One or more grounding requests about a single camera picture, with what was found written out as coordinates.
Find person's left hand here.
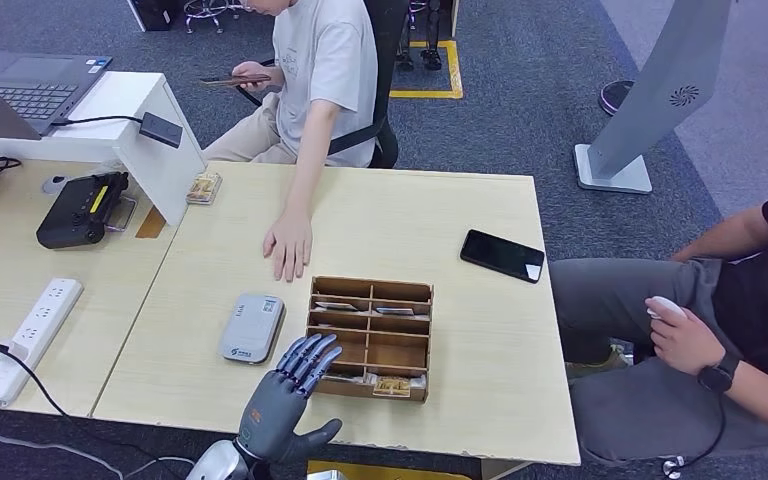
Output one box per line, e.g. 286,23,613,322
262,210,314,284
647,313,728,378

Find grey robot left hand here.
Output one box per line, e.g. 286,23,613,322
234,333,344,465

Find person's right hand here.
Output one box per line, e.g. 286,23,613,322
231,60,286,94

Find dark smartphone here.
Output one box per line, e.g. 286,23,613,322
199,72,273,89

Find white handheld clicker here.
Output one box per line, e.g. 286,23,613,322
646,295,689,323

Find white grey card reader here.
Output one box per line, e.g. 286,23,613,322
217,293,287,366

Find wooden card organizer box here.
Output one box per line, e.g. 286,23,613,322
305,275,436,404

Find person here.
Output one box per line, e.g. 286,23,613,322
549,165,768,465
201,0,380,284

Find black wristwatch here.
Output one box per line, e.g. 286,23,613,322
697,351,743,395

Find chrome stool base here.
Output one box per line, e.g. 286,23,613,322
183,0,246,34

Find black adapter hub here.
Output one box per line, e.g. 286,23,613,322
138,111,185,149

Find black cabinet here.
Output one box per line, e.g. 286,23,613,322
126,0,183,32

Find white desk riser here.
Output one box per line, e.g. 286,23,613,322
0,70,208,227

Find black office chair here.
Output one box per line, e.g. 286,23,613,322
234,0,412,170

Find black humanoid robot legs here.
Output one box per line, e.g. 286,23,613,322
397,0,445,73

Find black smartphone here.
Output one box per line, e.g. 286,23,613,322
460,229,547,285

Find black handheld controller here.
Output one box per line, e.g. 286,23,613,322
36,171,131,250

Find grey laptop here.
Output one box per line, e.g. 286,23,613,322
0,49,114,142

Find white power strip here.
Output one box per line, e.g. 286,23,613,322
0,278,85,407

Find round black floor base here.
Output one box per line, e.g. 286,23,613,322
597,80,636,118

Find grey kiosk stand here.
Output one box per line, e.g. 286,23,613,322
573,0,734,196

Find black clicker cable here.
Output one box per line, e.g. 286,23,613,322
678,392,730,468

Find metal controller handle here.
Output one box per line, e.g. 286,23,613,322
104,195,139,233

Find black hub cable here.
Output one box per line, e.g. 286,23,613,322
51,115,144,128

